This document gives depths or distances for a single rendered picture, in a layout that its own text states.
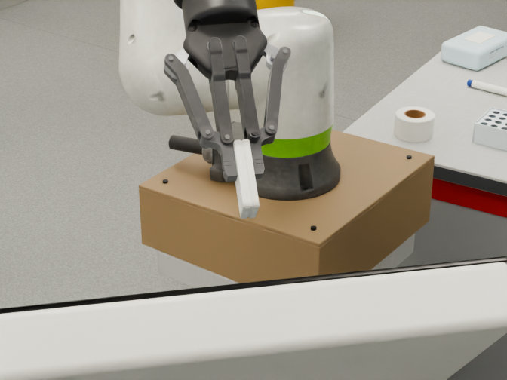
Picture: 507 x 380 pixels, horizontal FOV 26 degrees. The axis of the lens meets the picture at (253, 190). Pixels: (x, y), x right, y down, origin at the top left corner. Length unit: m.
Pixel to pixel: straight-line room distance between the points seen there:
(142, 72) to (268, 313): 0.75
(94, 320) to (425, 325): 0.22
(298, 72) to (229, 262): 0.29
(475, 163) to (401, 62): 2.52
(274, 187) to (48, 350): 0.84
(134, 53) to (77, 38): 3.22
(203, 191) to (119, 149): 2.12
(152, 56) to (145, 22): 0.05
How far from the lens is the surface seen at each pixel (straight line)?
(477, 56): 2.28
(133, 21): 1.47
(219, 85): 1.07
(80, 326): 0.73
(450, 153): 1.94
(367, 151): 1.67
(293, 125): 1.49
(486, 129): 1.97
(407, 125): 1.96
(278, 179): 1.53
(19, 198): 3.42
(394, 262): 1.66
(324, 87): 1.50
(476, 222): 1.93
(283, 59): 1.10
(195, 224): 1.55
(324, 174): 1.55
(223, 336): 0.73
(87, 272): 3.02
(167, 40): 1.45
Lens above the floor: 1.61
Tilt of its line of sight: 28 degrees down
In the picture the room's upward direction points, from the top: straight up
